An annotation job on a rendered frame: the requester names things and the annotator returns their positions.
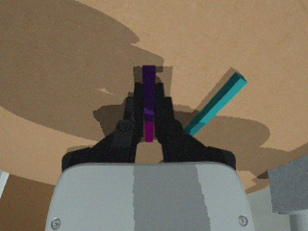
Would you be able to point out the purple rod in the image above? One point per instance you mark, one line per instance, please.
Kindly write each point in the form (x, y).
(148, 84)

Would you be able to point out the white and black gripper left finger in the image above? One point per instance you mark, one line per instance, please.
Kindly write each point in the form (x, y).
(121, 145)

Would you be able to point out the turquoise rod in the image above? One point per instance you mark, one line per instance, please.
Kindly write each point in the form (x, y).
(223, 96)

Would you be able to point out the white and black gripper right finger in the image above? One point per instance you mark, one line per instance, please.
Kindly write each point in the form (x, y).
(181, 146)

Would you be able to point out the magenta rod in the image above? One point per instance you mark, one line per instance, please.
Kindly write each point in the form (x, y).
(149, 126)
(148, 137)

